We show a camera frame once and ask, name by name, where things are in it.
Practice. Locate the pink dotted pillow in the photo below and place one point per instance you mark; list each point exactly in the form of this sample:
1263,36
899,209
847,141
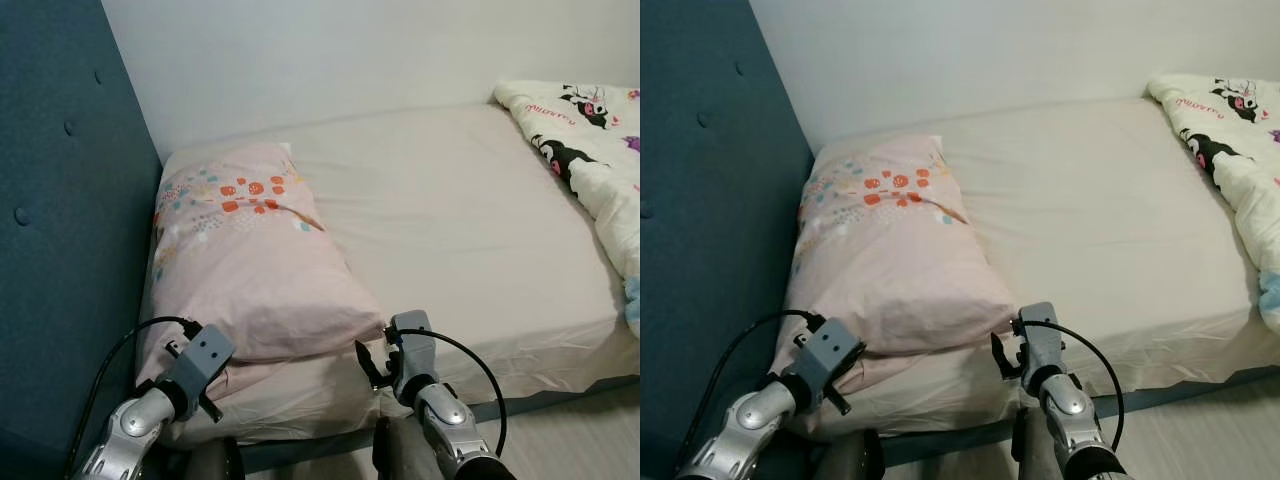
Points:
900,270
260,280

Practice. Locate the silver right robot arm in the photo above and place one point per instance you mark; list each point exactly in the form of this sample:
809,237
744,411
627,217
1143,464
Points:
1080,425
455,430

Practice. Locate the dark grey robot left leg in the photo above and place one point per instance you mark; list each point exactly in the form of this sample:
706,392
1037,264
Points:
850,455
215,460

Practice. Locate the dark grey robot leg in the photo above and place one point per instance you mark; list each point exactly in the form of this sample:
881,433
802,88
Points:
215,460
850,455
1032,445
398,450

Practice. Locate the dark grey robot right leg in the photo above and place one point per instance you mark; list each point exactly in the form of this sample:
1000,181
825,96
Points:
398,450
1032,445

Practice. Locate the mattress with beige sheet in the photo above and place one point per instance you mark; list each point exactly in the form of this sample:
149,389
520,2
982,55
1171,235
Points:
1100,210
470,220

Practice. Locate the teal upholstered headboard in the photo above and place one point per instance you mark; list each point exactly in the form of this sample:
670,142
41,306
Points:
720,230
70,230

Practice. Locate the cream cartoon print blanket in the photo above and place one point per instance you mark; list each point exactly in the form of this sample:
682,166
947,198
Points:
600,170
1240,160

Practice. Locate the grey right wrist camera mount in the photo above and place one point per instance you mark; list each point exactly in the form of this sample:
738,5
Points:
1043,342
412,350

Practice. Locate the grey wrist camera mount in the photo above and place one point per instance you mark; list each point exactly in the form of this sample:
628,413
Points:
830,355
412,350
1043,342
203,360

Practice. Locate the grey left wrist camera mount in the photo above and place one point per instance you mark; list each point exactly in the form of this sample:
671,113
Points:
203,360
830,355

